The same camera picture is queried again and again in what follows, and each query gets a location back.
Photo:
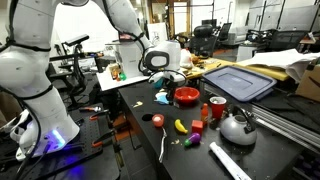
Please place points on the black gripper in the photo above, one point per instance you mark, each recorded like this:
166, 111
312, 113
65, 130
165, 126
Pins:
170, 84

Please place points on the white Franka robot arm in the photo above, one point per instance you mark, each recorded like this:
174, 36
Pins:
30, 76

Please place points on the white plastic fork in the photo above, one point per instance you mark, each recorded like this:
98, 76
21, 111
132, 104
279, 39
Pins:
162, 146

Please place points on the blue round plate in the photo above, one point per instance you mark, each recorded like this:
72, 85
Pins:
162, 99

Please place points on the red plastic bowl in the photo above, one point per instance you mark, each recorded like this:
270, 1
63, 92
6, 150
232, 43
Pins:
186, 95

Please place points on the teal plastic cup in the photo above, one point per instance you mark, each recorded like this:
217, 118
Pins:
158, 83

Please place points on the small red cup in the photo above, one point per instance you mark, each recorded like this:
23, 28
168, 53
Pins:
158, 121

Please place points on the yellow toy banana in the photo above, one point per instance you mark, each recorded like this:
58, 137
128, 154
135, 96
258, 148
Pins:
180, 126

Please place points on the orange toy bottle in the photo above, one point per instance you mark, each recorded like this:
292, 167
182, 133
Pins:
204, 113

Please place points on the red cube block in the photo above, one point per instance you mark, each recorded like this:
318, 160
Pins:
197, 127

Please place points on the red plastic cup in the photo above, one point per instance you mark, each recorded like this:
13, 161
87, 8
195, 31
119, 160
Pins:
217, 107

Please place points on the purple toy eggplant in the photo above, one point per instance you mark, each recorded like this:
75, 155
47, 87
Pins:
192, 139

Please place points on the yellow wooden table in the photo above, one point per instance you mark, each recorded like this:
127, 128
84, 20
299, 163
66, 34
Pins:
213, 66

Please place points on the small green toy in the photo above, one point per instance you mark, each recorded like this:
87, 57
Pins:
122, 76

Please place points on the white upright box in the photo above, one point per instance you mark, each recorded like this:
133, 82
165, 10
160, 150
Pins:
128, 60

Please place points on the white flat board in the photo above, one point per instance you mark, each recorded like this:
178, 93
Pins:
113, 82

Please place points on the small orange toy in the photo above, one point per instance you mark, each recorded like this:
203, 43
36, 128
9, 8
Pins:
115, 71

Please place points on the white printed paper sign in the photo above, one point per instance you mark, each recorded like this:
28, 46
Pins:
156, 33

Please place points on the black padded office chair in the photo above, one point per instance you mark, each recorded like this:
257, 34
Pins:
203, 40

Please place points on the blue plastic bin lid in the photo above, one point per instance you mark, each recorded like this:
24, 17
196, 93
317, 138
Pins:
238, 82

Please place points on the black computer monitor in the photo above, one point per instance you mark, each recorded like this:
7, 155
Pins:
209, 22

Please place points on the white cabinet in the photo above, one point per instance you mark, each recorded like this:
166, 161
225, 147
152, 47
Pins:
245, 52

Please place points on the white paper roll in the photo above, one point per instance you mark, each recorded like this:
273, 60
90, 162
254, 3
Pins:
230, 162

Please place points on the black office chair with armrests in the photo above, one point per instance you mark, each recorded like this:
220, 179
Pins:
75, 66

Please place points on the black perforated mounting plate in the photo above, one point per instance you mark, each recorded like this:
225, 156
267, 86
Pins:
76, 156

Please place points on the white crumpled paper sheet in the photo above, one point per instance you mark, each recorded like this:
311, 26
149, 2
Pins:
283, 60

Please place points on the black mesh chair back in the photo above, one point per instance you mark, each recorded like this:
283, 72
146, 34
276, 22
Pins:
286, 40

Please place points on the brown cardboard box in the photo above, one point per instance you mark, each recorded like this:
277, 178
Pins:
310, 83

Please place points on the aluminium rail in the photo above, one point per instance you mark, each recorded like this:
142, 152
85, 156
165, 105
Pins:
283, 125

